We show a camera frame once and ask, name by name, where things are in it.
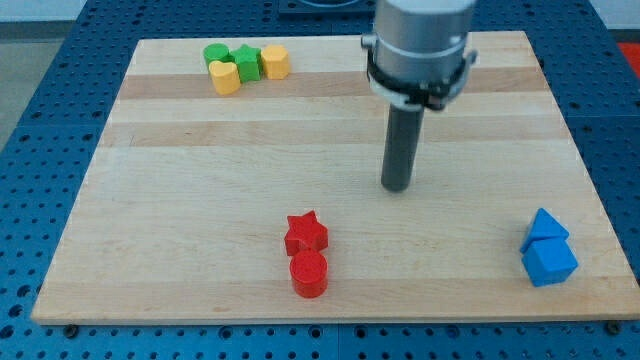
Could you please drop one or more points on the green star block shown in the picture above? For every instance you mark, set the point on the green star block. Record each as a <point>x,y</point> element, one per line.
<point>247,60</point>

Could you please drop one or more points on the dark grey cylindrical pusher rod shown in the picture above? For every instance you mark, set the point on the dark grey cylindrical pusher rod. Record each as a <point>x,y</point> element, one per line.
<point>402,136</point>

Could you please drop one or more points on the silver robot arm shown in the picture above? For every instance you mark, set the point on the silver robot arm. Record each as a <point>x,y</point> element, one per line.
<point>416,54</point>

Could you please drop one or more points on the red star block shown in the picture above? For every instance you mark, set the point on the red star block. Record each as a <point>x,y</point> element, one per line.
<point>305,232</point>

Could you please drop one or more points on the light wooden board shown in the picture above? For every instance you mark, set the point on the light wooden board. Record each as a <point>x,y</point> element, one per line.
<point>182,213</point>

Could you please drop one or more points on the red object at edge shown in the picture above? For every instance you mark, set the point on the red object at edge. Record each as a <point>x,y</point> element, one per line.
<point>631,52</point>

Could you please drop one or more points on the red cylinder block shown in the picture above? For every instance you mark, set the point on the red cylinder block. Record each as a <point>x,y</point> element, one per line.
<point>309,273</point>

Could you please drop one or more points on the yellow hexagon block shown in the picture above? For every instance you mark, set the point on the yellow hexagon block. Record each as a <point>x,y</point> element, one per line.
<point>276,62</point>

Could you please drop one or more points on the green cylinder block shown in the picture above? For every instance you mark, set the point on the green cylinder block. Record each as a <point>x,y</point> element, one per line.
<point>216,52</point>

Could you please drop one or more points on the yellow heart block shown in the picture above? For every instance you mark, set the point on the yellow heart block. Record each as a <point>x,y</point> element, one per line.
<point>225,77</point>

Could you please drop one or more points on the blue triangle block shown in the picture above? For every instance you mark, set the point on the blue triangle block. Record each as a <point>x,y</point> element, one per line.
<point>543,226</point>

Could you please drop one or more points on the blue cube block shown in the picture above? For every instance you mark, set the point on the blue cube block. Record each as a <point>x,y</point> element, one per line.
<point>549,261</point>

